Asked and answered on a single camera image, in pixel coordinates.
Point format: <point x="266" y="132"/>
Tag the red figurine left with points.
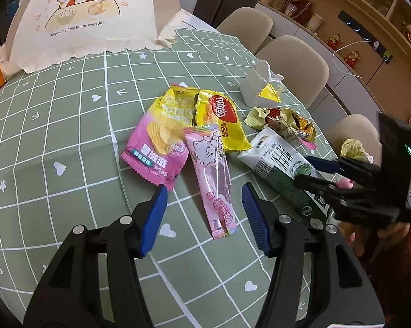
<point x="334" y="42"/>

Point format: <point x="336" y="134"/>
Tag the right hand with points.
<point x="364" y="241"/>

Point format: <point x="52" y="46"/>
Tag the yellow trash bag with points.
<point x="353" y="149"/>

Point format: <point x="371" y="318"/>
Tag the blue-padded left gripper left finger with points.
<point x="149" y="218"/>

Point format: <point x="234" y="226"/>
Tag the white mesh food cover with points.
<point x="50" y="32"/>

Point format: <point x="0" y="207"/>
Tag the beige chair middle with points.
<point x="304" y="70"/>

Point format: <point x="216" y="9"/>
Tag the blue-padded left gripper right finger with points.
<point x="262" y="217"/>

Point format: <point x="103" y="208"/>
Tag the green grid tablecloth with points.
<point x="62" y="132"/>

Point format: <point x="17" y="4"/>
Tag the yellow nabati snack packet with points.
<point x="214" y="108"/>

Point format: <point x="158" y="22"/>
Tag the beige chair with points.
<point x="304" y="70"/>
<point x="356" y="126"/>
<point x="249" y="25"/>

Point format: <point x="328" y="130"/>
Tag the pink caterpillar toy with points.
<point x="345" y="184"/>

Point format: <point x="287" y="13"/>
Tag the pink potato chips packet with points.
<point x="156" y="149"/>

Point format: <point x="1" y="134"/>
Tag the white cup on shelf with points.
<point x="315" y="22"/>

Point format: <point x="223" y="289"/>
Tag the green white milk carton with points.
<point x="277" y="163"/>

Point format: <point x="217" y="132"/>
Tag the pink cat candy wrapper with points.
<point x="213" y="176"/>

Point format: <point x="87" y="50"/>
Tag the black power strip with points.
<point x="366" y="36"/>

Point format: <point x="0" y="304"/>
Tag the white yellow gift box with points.
<point x="261" y="87"/>

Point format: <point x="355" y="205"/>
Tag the beige chair far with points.
<point x="249" y="25"/>

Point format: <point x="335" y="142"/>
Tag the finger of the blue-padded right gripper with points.
<point x="316" y="186"/>
<point x="323" y="165"/>

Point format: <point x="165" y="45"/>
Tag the small red flower gift bag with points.
<point x="304" y="11"/>

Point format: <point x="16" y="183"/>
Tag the gold noodle wrapper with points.
<point x="285" y="122"/>

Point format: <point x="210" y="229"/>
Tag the red figurine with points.
<point x="352" y="59"/>
<point x="334" y="42"/>

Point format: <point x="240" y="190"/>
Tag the pink spoon-shaped candy wrapper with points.
<point x="308" y="145"/>

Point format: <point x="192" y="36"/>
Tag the beige chair near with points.
<point x="356" y="126"/>

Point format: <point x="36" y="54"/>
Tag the red figurine right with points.
<point x="352" y="59"/>

